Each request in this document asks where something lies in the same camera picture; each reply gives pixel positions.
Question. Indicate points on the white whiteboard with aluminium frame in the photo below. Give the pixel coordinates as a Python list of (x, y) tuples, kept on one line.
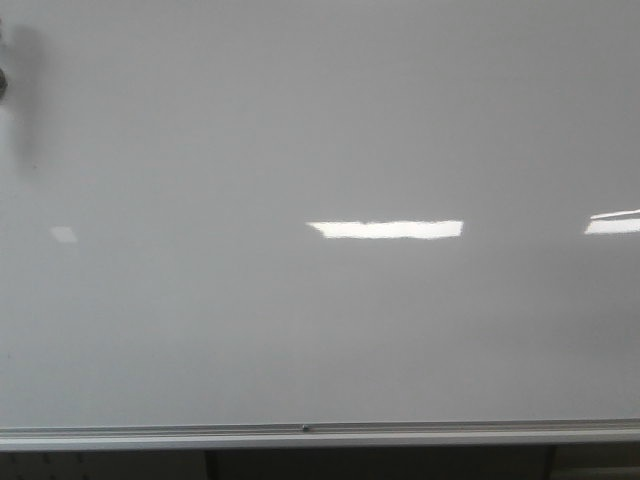
[(236, 224)]

